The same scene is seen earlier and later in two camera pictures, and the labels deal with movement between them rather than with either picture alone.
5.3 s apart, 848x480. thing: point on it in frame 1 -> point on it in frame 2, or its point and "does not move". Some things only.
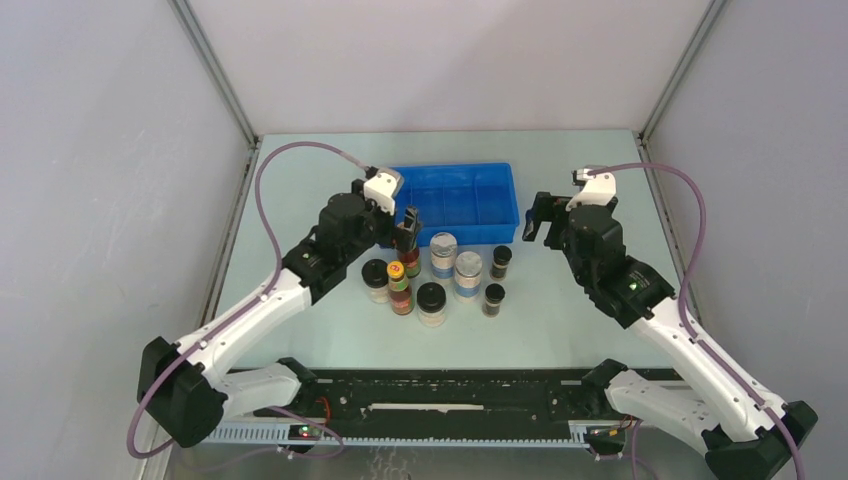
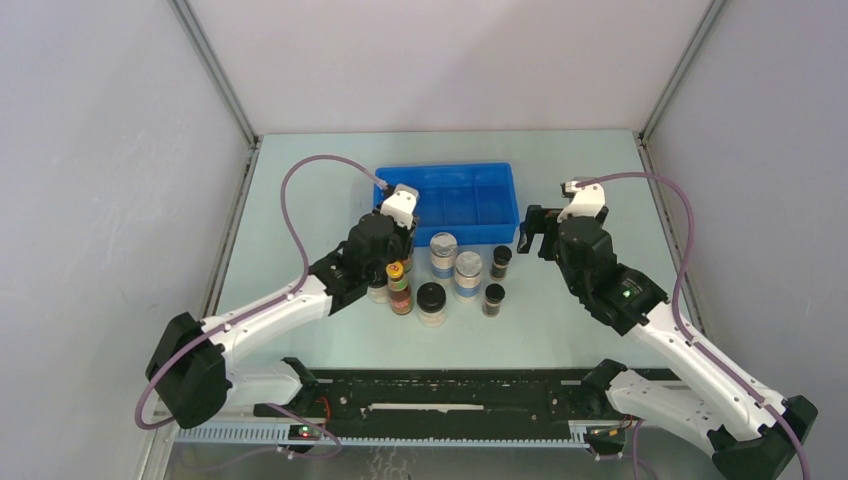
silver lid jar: [443, 250] does not move
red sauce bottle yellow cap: [402, 300] does not move
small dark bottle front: [494, 294] does not move
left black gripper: [411, 226] -> [407, 236]
